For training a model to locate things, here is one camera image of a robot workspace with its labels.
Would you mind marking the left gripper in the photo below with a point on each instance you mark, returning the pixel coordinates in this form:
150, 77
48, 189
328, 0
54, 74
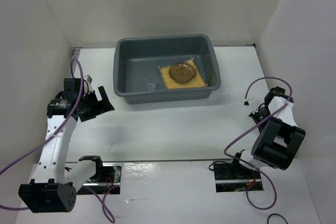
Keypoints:
96, 111

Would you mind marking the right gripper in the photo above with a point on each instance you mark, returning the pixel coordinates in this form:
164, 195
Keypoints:
254, 115

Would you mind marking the bamboo mat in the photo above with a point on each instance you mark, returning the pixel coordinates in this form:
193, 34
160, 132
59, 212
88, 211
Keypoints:
182, 75

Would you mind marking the clear plate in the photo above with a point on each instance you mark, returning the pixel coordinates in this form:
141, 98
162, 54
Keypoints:
183, 72

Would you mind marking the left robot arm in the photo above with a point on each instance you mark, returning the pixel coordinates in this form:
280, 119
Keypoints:
52, 188

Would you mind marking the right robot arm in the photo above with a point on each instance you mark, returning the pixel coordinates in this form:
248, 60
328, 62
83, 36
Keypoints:
279, 138

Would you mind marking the grey plastic bin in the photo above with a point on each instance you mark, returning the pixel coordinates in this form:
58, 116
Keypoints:
136, 58

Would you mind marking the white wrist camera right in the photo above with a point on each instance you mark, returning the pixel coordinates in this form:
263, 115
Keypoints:
252, 105

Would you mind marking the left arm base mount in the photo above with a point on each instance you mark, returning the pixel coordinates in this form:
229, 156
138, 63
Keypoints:
105, 179

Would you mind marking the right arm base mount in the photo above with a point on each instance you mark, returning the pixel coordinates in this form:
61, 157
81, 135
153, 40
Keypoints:
231, 176

